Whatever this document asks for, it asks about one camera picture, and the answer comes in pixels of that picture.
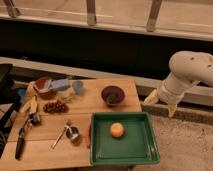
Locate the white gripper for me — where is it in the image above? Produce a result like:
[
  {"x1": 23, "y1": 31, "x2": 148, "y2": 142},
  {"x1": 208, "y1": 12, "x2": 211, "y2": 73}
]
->
[{"x1": 143, "y1": 73, "x2": 187, "y2": 117}]

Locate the yellow banana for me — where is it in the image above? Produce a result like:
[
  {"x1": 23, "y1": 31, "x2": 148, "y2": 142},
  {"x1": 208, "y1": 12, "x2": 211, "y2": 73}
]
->
[{"x1": 20, "y1": 95, "x2": 38, "y2": 114}]

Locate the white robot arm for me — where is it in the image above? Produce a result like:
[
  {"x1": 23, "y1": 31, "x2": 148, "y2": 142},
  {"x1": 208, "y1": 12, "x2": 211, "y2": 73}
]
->
[{"x1": 143, "y1": 51, "x2": 213, "y2": 117}]

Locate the green plastic tray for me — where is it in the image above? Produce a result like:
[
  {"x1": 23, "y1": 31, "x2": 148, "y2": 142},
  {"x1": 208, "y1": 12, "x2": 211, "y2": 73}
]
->
[{"x1": 90, "y1": 112, "x2": 160, "y2": 166}]

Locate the dark maroon bowl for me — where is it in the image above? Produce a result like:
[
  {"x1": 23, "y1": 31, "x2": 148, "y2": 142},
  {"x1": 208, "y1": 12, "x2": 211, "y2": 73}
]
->
[{"x1": 101, "y1": 85, "x2": 125, "y2": 106}]

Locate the orange apple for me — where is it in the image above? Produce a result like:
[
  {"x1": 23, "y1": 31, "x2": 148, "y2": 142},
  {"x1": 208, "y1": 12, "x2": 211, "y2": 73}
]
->
[{"x1": 110, "y1": 122, "x2": 125, "y2": 138}]

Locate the orange carrot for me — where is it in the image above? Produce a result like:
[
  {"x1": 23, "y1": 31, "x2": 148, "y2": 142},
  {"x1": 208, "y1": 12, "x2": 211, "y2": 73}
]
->
[{"x1": 85, "y1": 125, "x2": 91, "y2": 148}]

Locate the small blue cup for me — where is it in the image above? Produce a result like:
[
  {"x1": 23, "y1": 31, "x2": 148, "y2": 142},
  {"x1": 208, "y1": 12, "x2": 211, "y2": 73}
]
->
[{"x1": 72, "y1": 80, "x2": 83, "y2": 95}]

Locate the small metal cup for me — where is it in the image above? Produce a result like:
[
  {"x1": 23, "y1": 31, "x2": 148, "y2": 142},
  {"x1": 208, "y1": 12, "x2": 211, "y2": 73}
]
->
[{"x1": 66, "y1": 126, "x2": 80, "y2": 143}]

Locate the beige food item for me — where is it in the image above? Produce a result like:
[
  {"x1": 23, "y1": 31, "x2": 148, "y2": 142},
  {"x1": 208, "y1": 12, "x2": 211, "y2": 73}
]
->
[{"x1": 58, "y1": 88, "x2": 74, "y2": 102}]

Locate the blue sponge block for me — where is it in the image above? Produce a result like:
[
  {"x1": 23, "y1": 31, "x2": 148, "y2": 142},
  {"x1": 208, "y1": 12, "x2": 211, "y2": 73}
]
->
[{"x1": 51, "y1": 79, "x2": 70, "y2": 91}]

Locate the metal spoon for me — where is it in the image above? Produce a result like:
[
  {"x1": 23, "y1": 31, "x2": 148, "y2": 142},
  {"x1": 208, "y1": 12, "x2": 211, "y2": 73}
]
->
[{"x1": 50, "y1": 125, "x2": 68, "y2": 149}]

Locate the bunch of dark grapes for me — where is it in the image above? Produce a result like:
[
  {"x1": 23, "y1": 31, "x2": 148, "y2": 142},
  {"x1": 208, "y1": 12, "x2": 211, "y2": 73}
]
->
[{"x1": 43, "y1": 100, "x2": 68, "y2": 114}]

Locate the red brown bowl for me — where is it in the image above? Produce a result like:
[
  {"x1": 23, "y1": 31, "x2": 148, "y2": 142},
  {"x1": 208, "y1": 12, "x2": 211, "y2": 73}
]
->
[{"x1": 33, "y1": 77, "x2": 56, "y2": 99}]

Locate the small dark metal object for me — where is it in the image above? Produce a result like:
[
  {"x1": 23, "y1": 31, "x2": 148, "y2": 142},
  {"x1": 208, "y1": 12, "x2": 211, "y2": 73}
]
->
[{"x1": 29, "y1": 113, "x2": 41, "y2": 125}]

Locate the black chair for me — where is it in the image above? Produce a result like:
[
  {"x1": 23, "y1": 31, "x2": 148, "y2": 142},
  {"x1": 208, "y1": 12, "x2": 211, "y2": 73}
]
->
[{"x1": 0, "y1": 63, "x2": 20, "y2": 157}]

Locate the black handled knife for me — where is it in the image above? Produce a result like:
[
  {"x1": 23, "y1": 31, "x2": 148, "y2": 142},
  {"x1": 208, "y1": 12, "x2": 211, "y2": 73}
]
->
[{"x1": 15, "y1": 118, "x2": 29, "y2": 160}]

